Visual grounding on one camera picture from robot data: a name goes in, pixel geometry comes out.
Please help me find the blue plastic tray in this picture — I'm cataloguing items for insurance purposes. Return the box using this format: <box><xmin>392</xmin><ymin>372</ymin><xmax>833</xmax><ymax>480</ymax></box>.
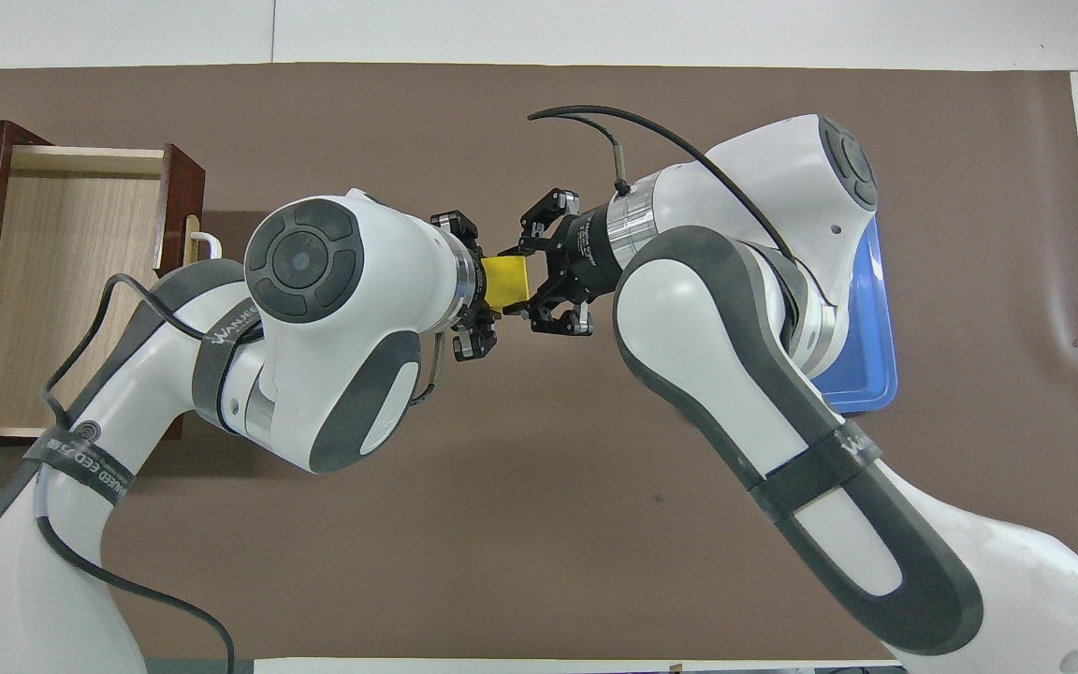
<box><xmin>814</xmin><ymin>215</ymin><xmax>899</xmax><ymax>416</ymax></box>

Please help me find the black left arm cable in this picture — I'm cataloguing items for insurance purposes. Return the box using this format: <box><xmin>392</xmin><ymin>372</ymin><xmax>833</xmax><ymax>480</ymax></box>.
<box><xmin>37</xmin><ymin>272</ymin><xmax>265</xmax><ymax>674</ymax></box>

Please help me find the brown table mat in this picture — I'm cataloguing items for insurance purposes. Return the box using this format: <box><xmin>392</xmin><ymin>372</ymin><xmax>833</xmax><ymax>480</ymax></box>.
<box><xmin>0</xmin><ymin>63</ymin><xmax>1078</xmax><ymax>661</ymax></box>

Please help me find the yellow cube block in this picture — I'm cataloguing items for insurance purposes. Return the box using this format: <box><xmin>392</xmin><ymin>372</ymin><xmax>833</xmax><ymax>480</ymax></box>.
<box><xmin>480</xmin><ymin>255</ymin><xmax>532</xmax><ymax>315</ymax></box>

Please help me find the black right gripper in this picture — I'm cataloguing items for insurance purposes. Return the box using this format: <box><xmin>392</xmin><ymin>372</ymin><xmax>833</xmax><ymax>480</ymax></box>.
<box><xmin>517</xmin><ymin>187</ymin><xmax>617</xmax><ymax>337</ymax></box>

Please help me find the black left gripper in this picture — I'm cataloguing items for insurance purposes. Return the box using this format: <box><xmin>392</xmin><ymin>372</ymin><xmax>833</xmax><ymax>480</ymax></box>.
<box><xmin>430</xmin><ymin>210</ymin><xmax>504</xmax><ymax>363</ymax></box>

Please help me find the wooden drawer with white handle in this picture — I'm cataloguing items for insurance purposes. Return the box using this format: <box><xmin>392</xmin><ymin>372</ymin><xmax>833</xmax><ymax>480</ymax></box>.
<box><xmin>0</xmin><ymin>142</ymin><xmax>223</xmax><ymax>441</ymax></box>

